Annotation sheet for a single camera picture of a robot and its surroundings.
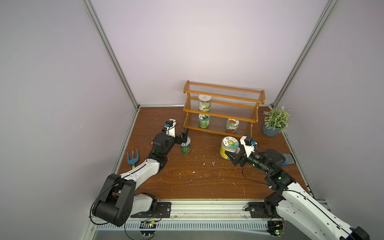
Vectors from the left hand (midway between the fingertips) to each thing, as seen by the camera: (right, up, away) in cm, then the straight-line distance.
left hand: (182, 126), depth 83 cm
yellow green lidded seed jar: (+24, -8, -13) cm, 28 cm away
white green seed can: (+13, +15, +9) cm, 22 cm away
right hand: (+26, -8, -12) cm, 29 cm away
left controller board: (-16, -48, -11) cm, 52 cm away
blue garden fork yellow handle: (-32, -22, +9) cm, 40 cm away
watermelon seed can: (+1, -13, +3) cm, 13 cm away
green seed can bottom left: (+13, +3, +18) cm, 22 cm away
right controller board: (+45, -47, -15) cm, 67 cm away
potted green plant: (+57, +4, +6) cm, 57 cm away
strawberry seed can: (+32, 0, +14) cm, 35 cm away
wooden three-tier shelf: (+25, +11, +16) cm, 31 cm away
